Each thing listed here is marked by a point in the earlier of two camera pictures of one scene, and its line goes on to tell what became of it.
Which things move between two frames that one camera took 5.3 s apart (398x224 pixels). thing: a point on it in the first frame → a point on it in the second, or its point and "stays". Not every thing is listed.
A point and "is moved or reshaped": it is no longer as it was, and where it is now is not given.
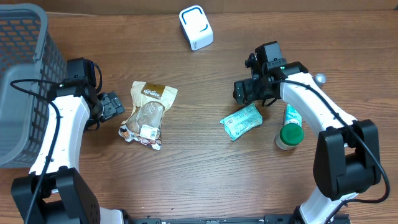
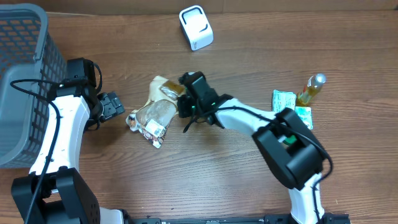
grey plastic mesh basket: x=30 y=66 stays
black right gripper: x=252 y=95 → x=186 y=112
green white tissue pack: x=292 y=116 is moved or reshaped
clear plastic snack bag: x=143 y=124 is moved or reshaped
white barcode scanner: x=196 y=27 stays
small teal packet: x=242 y=121 is moved or reshaped
